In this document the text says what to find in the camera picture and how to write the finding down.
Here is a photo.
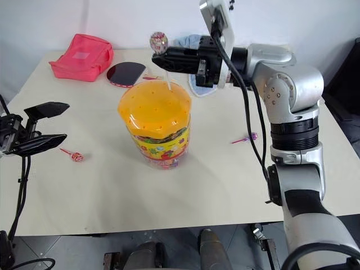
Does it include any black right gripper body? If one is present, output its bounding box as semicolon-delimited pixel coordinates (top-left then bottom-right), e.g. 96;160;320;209
195;35;227;88

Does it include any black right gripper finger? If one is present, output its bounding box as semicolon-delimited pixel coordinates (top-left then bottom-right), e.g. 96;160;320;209
165;47;201;59
151;53;201;75

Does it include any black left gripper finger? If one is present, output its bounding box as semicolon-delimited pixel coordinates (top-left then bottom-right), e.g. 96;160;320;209
7;133;68;156
23;101;71;139

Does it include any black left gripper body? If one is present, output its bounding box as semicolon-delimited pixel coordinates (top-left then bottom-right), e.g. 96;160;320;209
0;113;28;155

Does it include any pink swirl lollipop white stick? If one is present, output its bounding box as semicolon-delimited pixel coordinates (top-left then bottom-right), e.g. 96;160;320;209
149;31;173;92

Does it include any orange perforated jar lid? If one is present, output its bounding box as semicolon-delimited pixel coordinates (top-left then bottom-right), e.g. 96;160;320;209
117;79;193;141

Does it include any clear jar with colourful label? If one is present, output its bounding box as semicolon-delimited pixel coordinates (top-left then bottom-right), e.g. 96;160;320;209
128;112;192;172

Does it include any light blue cloth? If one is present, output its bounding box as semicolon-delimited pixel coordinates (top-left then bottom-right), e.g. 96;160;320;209
171;34;204;50

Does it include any white cloth with blue trim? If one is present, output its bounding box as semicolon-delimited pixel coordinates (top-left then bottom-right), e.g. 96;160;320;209
187;73;219;98

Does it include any red swirl lollipop pink stick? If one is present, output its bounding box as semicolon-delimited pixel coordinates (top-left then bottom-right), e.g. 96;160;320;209
59;148;85;163

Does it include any black red table tennis paddle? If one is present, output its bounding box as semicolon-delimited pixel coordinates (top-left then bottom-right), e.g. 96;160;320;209
106;62;146;88

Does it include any pink fabric bag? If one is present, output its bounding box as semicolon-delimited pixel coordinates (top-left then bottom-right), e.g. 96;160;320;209
48;33;115;83

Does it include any purple lollipop pink stick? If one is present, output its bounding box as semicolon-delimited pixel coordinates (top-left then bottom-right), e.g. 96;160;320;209
231;132;259;145

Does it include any dark rounded shape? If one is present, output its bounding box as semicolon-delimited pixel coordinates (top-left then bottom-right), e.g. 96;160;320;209
123;241;167;270
197;228;233;270

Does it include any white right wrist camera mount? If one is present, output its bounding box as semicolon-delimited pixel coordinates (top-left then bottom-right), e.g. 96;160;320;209
199;0;236;88

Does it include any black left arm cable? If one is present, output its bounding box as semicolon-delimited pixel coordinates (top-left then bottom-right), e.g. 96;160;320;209
7;154;33;241

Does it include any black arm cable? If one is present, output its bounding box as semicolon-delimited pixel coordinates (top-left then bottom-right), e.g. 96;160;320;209
210;21;275;205
7;154;33;241

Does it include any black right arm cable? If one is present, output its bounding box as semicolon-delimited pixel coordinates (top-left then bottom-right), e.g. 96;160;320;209
210;21;275;205

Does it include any black floor cable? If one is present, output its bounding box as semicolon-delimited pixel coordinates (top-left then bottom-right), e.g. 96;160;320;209
11;258;56;270

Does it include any metal table bracket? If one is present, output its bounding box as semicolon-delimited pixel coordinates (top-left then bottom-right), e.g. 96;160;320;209
102;251;125;270
251;223;282;270

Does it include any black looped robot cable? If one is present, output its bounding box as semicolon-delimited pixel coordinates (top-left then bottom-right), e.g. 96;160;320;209
281;242;360;270

